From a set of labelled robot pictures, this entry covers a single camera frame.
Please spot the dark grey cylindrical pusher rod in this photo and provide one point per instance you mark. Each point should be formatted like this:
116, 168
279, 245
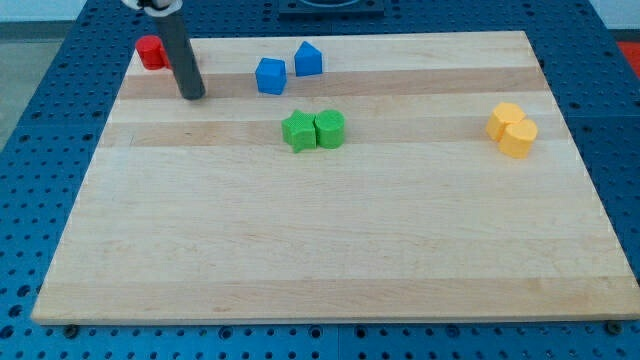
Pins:
174, 36

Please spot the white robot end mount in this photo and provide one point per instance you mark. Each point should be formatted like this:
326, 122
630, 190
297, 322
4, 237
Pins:
155, 8

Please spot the red cylinder block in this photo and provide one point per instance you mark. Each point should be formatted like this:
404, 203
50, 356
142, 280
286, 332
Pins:
151, 52

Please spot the blue cube block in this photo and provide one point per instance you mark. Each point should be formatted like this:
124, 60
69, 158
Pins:
271, 76

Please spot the blue pentagon prism block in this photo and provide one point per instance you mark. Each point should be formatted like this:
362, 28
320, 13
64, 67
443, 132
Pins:
308, 60

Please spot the green star block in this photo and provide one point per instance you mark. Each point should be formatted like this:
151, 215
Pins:
298, 130

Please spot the green cylinder block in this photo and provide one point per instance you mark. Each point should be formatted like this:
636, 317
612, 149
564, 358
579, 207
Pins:
330, 125

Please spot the light wooden board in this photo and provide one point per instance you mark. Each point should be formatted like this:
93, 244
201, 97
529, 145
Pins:
197, 212

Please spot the yellow hexagon block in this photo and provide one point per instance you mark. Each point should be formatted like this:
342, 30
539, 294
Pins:
502, 115

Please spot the yellow heart block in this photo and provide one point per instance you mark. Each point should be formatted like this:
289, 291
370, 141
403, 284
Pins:
518, 138

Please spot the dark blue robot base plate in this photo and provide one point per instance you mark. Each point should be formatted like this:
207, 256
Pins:
290, 9

